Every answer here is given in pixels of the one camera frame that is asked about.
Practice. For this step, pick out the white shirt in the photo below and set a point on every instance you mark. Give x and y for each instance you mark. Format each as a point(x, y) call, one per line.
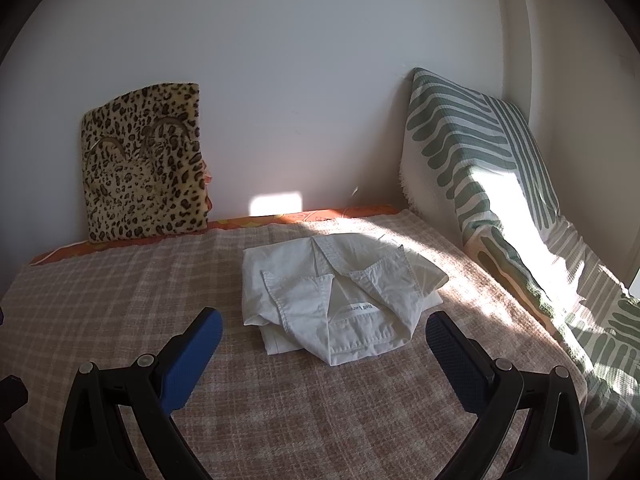
point(300, 280)

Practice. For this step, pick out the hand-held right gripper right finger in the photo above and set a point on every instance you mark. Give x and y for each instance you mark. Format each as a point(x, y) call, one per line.
point(455, 360)

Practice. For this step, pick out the plaid blanket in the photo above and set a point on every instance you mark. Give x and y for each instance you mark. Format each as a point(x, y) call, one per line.
point(125, 285)

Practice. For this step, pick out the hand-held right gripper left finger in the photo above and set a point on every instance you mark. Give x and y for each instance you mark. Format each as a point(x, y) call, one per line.
point(192, 360)

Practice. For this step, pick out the orange bed sheet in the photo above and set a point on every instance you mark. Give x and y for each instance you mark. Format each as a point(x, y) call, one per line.
point(320, 216)

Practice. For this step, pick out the leopard print cushion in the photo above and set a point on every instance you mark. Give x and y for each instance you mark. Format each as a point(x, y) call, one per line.
point(145, 175)

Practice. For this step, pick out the green striped pillow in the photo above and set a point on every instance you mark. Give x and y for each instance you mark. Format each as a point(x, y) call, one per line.
point(450, 125)

